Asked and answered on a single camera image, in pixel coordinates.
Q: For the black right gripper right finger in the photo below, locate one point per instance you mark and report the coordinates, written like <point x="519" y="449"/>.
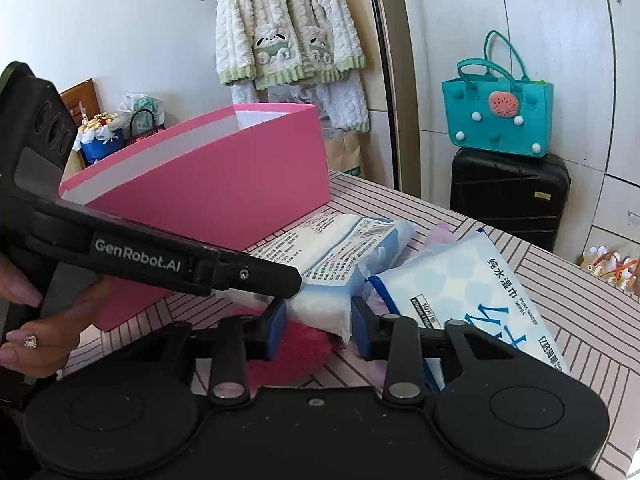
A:
<point x="481" y="405"/>

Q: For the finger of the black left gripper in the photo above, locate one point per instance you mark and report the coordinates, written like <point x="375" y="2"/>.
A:
<point x="241" y="271"/>

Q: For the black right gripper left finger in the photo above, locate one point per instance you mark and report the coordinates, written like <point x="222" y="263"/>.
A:
<point x="167" y="403"/>

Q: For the white wipes pack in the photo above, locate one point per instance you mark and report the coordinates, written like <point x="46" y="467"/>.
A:
<point x="335" y="254"/>

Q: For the person's left hand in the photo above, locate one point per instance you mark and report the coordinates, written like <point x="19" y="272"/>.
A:
<point x="40" y="348"/>

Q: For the pink storage box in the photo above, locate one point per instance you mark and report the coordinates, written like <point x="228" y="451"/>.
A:
<point x="230" y="177"/>

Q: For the red fuzzy plush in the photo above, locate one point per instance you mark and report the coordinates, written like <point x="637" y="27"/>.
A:
<point x="302" y="351"/>

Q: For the blue flower basket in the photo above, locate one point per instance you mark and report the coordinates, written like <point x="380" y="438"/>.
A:
<point x="100" y="136"/>

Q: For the striped pink tablecloth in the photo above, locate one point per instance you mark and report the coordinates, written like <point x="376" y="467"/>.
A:
<point x="595" y="325"/>

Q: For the blue white tissue pack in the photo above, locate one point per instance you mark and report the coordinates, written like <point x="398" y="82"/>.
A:
<point x="468" y="280"/>

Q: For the white plastic bag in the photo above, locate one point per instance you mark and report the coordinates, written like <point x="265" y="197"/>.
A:
<point x="144" y="113"/>

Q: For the brown paper bag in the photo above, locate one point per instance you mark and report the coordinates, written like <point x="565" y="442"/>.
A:
<point x="343" y="153"/>

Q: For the white orange slippers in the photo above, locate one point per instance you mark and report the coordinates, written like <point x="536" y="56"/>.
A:
<point x="610" y="266"/>

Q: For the black suitcase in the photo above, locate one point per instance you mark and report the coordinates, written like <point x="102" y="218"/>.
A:
<point x="523" y="196"/>

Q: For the cream knitted cardigan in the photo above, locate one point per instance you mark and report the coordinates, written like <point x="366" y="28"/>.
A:
<point x="274" y="42"/>

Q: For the teal felt handbag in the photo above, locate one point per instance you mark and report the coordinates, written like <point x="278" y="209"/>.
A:
<point x="489" y="109"/>

